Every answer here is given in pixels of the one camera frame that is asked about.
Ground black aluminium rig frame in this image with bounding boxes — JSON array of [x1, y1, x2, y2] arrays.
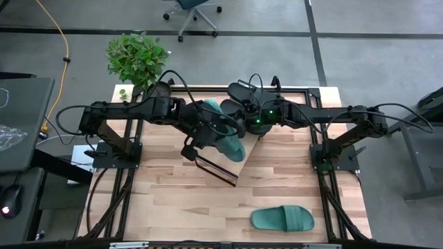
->
[[74, 84, 373, 249]]

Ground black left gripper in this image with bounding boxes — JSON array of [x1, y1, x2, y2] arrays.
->
[[188, 103, 229, 148]]

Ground tall leafy potted plant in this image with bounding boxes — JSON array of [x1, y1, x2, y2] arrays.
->
[[105, 32, 173, 100]]

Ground black computer mouse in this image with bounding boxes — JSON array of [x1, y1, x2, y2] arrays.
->
[[0, 184, 24, 220]]

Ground clear plastic bag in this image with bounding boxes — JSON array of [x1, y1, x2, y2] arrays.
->
[[0, 124, 28, 153]]

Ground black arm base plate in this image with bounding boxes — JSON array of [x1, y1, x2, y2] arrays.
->
[[92, 141, 143, 170], [310, 143, 361, 172]]

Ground grey metal table frame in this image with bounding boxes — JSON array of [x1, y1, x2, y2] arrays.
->
[[403, 86, 443, 203]]

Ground white flat box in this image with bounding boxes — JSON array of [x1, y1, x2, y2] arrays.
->
[[67, 145, 98, 185]]

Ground silver metal bracket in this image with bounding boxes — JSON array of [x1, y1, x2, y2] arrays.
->
[[302, 243, 343, 249], [109, 241, 150, 249]]

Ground black rubber slide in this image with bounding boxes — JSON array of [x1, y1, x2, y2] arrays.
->
[[227, 82, 278, 104], [220, 99, 275, 136]]

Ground green rubber slide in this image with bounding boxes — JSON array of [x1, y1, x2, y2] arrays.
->
[[250, 204, 316, 232], [202, 98, 247, 163]]

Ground blue office chair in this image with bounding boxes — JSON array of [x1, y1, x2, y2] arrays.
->
[[162, 0, 223, 43]]

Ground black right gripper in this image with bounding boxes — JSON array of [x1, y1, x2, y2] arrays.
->
[[240, 98, 290, 136]]

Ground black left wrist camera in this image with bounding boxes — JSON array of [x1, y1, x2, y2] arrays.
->
[[180, 136, 199, 162]]

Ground yellow cable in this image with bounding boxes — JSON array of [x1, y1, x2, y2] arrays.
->
[[35, 0, 70, 134]]

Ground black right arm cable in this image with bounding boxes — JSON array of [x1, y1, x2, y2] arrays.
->
[[246, 72, 434, 134]]

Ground wooden shelf with black frame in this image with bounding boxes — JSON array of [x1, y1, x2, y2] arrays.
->
[[192, 80, 280, 187]]

